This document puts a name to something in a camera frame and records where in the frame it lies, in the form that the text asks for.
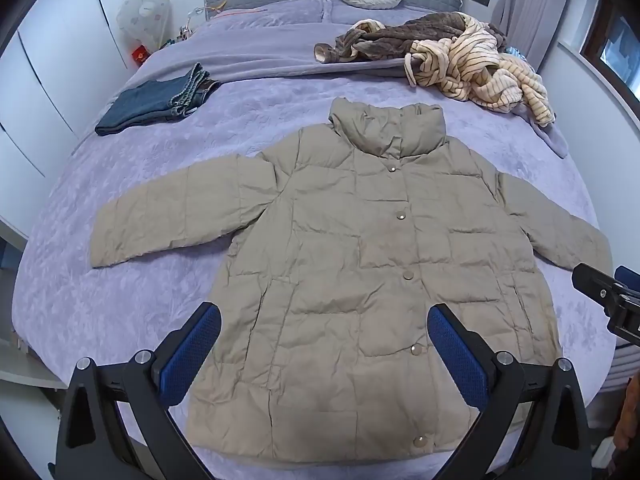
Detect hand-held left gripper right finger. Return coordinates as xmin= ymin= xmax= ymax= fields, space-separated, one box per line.
xmin=427 ymin=302 xmax=594 ymax=480

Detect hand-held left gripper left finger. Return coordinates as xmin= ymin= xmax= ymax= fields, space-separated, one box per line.
xmin=48 ymin=302 xmax=223 ymax=480

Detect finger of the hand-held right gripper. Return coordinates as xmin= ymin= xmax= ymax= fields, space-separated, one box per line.
xmin=615 ymin=266 xmax=640 ymax=293
xmin=571 ymin=262 xmax=640 ymax=347

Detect beige puffer jacket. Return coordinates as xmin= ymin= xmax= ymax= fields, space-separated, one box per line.
xmin=90 ymin=97 xmax=613 ymax=461

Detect lavender embossed bed blanket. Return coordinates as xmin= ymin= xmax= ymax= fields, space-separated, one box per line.
xmin=10 ymin=67 xmax=616 ymax=480

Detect white ribbed object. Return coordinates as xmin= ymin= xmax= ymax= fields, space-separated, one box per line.
xmin=609 ymin=342 xmax=640 ymax=396

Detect white low shelf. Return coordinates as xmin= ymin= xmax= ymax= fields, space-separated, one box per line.
xmin=0 ymin=230 xmax=68 ymax=396

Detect dark framed window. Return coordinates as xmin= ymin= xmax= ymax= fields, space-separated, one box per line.
xmin=580 ymin=0 xmax=640 ymax=106

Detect folded blue jeans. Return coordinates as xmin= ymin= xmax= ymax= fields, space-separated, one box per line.
xmin=95 ymin=62 xmax=221 ymax=137

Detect cream striped fleece garment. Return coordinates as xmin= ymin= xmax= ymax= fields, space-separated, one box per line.
xmin=404 ymin=17 xmax=557 ymax=128

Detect pale curtain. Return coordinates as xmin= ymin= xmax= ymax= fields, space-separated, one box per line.
xmin=492 ymin=0 xmax=576 ymax=68

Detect white wardrobe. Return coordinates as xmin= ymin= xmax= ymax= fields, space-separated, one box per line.
xmin=0 ymin=0 xmax=136 ymax=241

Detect plain lavender blanket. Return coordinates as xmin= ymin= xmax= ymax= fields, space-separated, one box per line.
xmin=120 ymin=0 xmax=568 ymax=156

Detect brown fleece garment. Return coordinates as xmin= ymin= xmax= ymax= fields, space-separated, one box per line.
xmin=314 ymin=11 xmax=506 ymax=65

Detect bedside clutter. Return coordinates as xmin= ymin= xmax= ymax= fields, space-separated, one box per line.
xmin=165 ymin=2 xmax=228 ymax=46

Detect fan in floral cover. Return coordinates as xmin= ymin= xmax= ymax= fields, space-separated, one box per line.
xmin=116 ymin=0 xmax=172 ymax=53

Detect lavender pillow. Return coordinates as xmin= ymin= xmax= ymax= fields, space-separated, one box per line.
xmin=207 ymin=0 xmax=333 ymax=22
xmin=322 ymin=0 xmax=363 ymax=25

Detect orange cord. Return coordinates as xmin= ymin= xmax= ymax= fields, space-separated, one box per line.
xmin=214 ymin=4 xmax=268 ymax=20

